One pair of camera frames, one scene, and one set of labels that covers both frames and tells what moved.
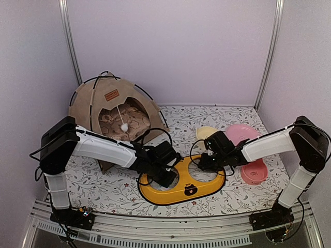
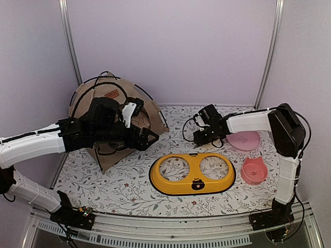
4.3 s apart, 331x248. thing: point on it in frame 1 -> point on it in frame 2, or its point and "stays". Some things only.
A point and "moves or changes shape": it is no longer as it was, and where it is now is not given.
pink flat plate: [238, 133] stays
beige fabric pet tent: [113, 105] stays
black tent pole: [119, 78] -> [95, 87]
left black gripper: [166, 182] -> [141, 144]
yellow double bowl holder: [188, 189] moves or changes shape
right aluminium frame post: [277, 25] stays
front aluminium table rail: [217, 231] stays
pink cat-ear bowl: [254, 172] stays
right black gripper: [205, 165] -> [200, 140]
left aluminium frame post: [66, 24] stays
